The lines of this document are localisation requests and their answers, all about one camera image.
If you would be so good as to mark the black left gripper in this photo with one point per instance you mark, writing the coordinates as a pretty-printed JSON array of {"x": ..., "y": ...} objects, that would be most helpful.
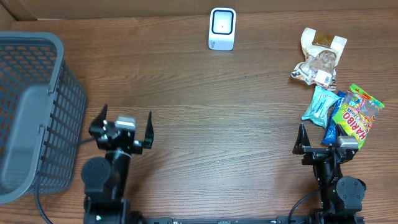
[{"x": 97, "y": 126}]

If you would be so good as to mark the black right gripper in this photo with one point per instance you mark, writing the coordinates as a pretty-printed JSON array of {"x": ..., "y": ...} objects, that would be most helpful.
[{"x": 314, "y": 153}]

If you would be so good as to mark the blue Oreo cookie pack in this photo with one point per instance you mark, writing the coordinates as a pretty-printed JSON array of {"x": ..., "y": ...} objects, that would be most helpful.
[{"x": 330, "y": 133}]

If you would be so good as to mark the teal snack packet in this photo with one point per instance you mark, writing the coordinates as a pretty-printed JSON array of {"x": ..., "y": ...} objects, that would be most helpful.
[{"x": 318, "y": 109}]

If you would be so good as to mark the green Haribo gummy bag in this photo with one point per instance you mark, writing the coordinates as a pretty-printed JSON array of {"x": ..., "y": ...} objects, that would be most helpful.
[{"x": 357, "y": 113}]

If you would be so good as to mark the brown nuts snack pouch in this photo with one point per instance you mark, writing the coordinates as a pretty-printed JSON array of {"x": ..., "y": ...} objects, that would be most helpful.
[{"x": 322, "y": 54}]

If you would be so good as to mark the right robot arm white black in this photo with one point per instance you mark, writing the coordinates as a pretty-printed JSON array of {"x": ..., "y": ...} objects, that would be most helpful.
[{"x": 341, "y": 196}]

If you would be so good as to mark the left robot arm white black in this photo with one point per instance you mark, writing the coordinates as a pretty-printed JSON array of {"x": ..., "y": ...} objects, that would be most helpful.
[{"x": 105, "y": 177}]

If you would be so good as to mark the white barcode scanner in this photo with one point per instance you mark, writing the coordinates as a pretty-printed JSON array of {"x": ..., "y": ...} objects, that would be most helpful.
[{"x": 222, "y": 28}]

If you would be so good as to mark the grey plastic mesh basket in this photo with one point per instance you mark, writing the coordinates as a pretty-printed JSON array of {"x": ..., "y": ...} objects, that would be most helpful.
[{"x": 42, "y": 112}]

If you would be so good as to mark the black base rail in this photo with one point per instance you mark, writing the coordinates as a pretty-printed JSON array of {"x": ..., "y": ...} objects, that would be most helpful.
[{"x": 277, "y": 220}]

